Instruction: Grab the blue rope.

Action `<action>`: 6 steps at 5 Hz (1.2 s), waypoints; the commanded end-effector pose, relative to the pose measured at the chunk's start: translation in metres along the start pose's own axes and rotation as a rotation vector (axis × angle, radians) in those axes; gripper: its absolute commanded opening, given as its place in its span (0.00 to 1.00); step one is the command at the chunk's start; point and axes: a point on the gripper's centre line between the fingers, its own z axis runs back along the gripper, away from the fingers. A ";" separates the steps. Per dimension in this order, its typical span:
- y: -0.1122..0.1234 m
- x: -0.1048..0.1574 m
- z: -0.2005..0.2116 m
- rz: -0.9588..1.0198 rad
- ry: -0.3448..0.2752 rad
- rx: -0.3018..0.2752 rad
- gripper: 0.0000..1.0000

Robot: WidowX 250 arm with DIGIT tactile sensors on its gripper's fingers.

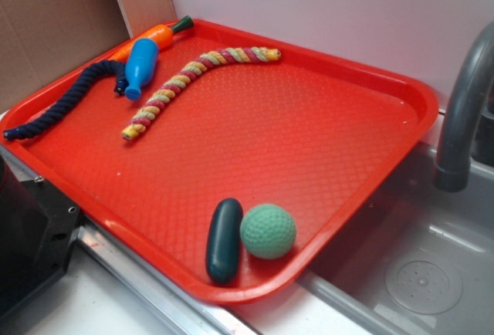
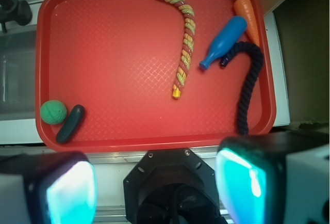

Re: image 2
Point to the red plastic tray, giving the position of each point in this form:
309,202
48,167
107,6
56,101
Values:
118,59

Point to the dark green toy cucumber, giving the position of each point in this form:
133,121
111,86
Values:
71,124

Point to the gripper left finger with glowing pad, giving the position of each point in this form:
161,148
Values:
48,188

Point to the blue toy bottle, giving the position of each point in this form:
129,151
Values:
224,41

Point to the black clamp knob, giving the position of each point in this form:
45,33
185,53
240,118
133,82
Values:
15,10

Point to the orange toy carrot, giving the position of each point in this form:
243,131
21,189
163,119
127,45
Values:
244,8

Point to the green textured ball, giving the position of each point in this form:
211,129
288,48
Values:
53,112

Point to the black octagonal mount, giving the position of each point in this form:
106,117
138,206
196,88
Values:
172,186

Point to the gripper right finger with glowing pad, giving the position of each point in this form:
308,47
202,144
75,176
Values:
281,177

